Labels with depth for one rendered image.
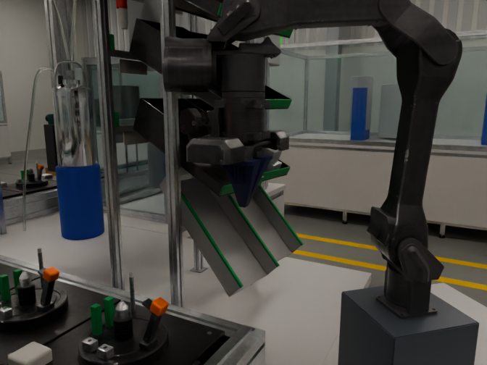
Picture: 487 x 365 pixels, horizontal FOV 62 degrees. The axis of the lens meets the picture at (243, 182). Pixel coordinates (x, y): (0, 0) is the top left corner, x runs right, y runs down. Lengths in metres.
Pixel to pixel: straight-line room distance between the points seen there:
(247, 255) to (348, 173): 3.76
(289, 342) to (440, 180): 3.69
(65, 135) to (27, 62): 11.65
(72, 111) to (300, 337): 1.08
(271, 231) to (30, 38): 12.58
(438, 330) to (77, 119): 1.29
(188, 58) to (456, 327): 0.51
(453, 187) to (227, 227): 3.72
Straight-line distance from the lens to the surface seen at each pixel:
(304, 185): 4.80
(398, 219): 0.60
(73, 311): 0.88
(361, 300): 0.68
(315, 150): 4.69
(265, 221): 1.04
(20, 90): 13.01
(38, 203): 2.02
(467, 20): 9.09
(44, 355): 0.73
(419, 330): 0.63
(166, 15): 0.81
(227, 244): 0.89
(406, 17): 0.58
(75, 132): 1.56
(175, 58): 0.53
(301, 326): 0.99
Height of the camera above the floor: 1.36
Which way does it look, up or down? 11 degrees down
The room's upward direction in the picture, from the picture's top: straight up
